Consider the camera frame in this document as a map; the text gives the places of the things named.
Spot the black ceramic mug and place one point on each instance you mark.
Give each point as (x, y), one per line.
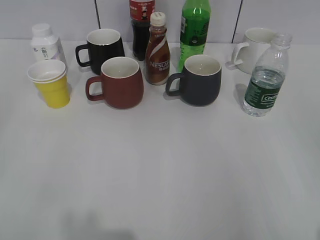
(102, 45)

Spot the green soda bottle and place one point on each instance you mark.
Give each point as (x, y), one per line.
(195, 20)

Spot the yellow paper cup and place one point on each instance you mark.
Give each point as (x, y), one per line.
(50, 78)

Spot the brown Nescafe coffee bottle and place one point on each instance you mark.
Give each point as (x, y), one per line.
(157, 57)

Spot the cola bottle red label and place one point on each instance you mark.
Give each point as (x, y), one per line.
(140, 13)

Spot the dark grey ceramic mug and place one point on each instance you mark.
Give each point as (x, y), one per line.
(198, 83)

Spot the white yogurt carton bottle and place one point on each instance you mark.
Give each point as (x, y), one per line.
(45, 44)

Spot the white ceramic mug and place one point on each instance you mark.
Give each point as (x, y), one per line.
(246, 53)

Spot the clear water bottle green label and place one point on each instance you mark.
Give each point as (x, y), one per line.
(268, 76)

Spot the red ceramic mug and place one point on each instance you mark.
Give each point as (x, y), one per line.
(121, 81)

